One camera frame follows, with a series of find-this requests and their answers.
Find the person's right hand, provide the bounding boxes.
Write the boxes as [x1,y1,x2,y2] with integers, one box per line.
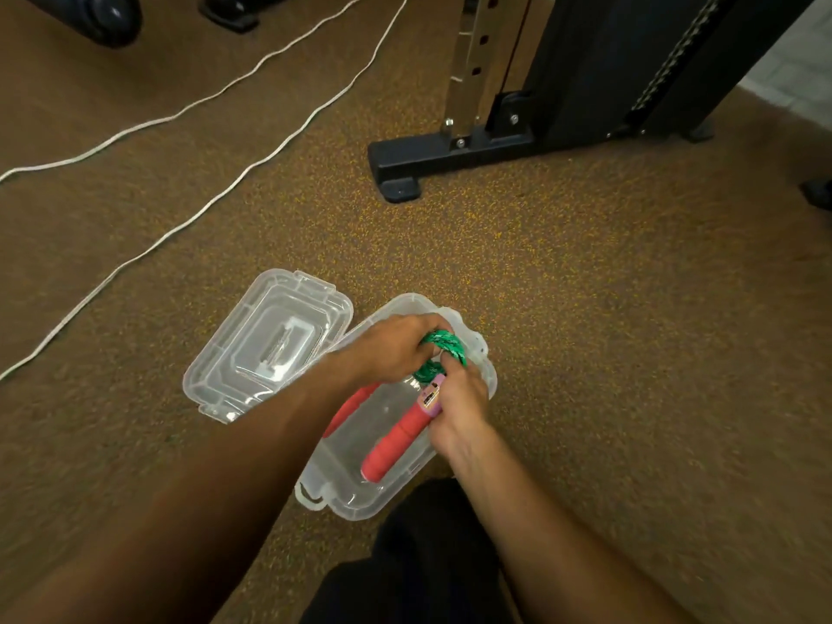
[426,356,493,464]

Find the person's left hand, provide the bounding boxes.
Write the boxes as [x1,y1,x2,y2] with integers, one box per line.
[335,313,456,386]

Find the green jump rope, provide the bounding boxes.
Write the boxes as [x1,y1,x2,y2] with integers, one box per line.
[322,328,469,485]

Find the clear plastic box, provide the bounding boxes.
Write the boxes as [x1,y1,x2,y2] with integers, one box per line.
[181,268,499,522]

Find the person's left forearm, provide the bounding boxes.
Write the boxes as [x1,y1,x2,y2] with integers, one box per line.
[0,354,368,624]

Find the person's right forearm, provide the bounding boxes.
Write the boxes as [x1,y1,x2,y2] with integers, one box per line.
[446,432,700,624]

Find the black shorts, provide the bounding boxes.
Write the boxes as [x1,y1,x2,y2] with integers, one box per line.
[298,477,521,624]

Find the black steel base beam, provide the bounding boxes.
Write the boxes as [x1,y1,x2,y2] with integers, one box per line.
[367,90,542,205]

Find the chrome perforated upright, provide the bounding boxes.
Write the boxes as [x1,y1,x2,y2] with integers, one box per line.
[441,0,541,141]

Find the black weight machine tower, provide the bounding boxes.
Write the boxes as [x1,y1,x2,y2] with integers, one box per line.
[523,0,820,152]
[799,178,832,212]

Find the black equipment foot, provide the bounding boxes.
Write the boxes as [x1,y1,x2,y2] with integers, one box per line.
[198,0,294,35]

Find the metal weight stack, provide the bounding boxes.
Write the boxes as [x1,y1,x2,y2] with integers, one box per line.
[628,0,728,115]

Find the black round weight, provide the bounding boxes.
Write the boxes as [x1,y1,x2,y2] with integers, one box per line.
[16,0,145,49]

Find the white cable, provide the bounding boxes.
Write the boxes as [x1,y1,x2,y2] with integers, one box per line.
[0,0,372,185]
[0,0,412,383]

